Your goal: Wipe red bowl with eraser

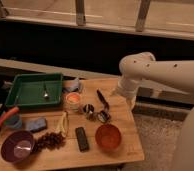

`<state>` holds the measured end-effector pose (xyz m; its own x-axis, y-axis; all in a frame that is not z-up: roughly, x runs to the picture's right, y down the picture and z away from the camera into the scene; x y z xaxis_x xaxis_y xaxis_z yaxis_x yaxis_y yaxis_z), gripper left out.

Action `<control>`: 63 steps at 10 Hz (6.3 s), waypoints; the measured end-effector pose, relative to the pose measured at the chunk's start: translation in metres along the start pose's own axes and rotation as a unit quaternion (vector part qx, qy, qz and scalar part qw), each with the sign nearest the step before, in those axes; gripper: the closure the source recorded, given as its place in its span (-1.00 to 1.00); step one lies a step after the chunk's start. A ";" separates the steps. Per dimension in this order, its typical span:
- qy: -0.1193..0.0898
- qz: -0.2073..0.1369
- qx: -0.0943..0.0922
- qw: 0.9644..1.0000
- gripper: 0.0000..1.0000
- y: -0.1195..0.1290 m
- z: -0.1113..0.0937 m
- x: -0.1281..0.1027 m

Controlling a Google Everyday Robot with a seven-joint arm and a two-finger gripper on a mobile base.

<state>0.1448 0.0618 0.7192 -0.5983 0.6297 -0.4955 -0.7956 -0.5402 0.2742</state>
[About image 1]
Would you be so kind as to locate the black eraser block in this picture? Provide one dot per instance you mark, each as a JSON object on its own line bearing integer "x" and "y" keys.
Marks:
{"x": 82, "y": 139}

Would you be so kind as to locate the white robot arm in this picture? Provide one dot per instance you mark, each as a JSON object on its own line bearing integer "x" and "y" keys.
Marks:
{"x": 176, "y": 74}

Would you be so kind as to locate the red bowl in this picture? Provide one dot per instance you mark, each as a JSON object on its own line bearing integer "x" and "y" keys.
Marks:
{"x": 108, "y": 137}

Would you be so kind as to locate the purple bowl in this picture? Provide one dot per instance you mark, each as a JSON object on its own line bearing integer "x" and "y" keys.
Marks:
{"x": 17, "y": 146}

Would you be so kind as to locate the blue crumpled cloth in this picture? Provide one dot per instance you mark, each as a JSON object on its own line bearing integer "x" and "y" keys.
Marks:
{"x": 74, "y": 86}

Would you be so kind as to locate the orange lit candle jar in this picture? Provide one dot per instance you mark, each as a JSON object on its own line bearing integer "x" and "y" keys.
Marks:
{"x": 73, "y": 101}

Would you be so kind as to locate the black binder clip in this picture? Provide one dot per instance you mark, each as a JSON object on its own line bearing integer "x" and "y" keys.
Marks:
{"x": 103, "y": 116}

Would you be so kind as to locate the metal spoon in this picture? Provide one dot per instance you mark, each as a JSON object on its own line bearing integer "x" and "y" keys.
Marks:
{"x": 45, "y": 95}

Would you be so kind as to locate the yellow banana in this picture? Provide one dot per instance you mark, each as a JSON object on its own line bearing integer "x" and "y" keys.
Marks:
{"x": 62, "y": 125}

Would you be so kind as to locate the green plastic tray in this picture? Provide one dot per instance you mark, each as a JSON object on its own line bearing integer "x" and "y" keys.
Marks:
{"x": 27, "y": 90}

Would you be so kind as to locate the dark red grape bunch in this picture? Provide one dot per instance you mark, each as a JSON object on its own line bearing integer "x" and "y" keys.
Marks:
{"x": 49, "y": 141}

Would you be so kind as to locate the blue sponge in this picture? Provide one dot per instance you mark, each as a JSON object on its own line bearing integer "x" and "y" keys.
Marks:
{"x": 36, "y": 125}

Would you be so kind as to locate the blue round cup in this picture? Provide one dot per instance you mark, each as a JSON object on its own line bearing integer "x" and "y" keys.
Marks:
{"x": 14, "y": 122}

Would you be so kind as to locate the orange handled tool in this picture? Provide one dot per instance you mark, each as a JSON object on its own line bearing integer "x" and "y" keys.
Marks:
{"x": 8, "y": 114}

